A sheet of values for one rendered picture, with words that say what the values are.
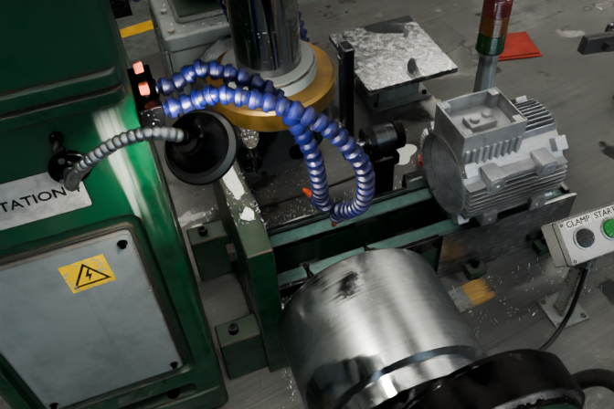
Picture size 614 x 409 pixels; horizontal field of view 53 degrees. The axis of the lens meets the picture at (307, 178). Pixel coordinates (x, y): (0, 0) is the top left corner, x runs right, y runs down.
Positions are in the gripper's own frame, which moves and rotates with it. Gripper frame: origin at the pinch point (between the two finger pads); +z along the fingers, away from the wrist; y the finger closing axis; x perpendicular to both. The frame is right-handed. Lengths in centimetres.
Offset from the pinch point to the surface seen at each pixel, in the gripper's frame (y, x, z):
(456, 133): 2.4, 12.8, 25.7
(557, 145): 7.1, 15.4, 7.1
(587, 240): 25.7, 17.8, 14.4
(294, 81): 6, -5, 57
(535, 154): 7.0, 16.7, 11.2
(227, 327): 11, 39, 68
